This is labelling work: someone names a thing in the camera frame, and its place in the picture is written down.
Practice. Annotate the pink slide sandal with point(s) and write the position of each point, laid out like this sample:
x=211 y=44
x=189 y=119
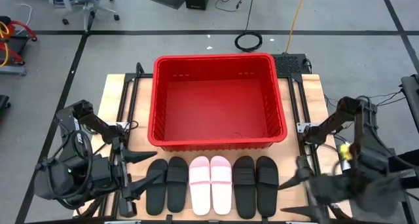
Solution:
x=221 y=197
x=200 y=197

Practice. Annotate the black slide sandal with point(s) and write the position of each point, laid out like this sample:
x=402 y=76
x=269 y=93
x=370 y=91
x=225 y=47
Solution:
x=156 y=197
x=244 y=201
x=267 y=197
x=177 y=194

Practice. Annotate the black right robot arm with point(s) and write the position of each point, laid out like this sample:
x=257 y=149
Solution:
x=330 y=120

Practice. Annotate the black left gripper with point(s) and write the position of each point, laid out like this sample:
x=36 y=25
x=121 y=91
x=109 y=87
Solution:
x=123 y=171

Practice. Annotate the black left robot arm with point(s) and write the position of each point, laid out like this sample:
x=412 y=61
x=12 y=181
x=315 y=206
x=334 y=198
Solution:
x=82 y=114

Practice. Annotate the black metal table frame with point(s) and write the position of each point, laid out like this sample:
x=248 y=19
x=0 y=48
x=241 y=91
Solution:
x=131 y=77

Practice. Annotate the dark grey side furniture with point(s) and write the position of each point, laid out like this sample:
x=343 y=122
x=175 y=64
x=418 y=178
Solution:
x=410 y=96

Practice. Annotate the black wheeled furniture foot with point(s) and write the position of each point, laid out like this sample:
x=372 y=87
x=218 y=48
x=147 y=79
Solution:
x=3 y=104

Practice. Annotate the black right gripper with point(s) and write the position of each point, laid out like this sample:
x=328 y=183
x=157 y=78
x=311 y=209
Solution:
x=327 y=193

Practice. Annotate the dark side table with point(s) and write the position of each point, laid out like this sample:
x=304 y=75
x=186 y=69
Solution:
x=406 y=164

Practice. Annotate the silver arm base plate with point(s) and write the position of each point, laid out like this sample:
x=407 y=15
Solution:
x=114 y=123
x=301 y=127

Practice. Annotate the red plastic bin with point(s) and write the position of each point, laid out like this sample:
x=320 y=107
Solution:
x=216 y=109

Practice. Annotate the black perforated box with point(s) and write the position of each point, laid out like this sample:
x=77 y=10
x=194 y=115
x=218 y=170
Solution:
x=288 y=64

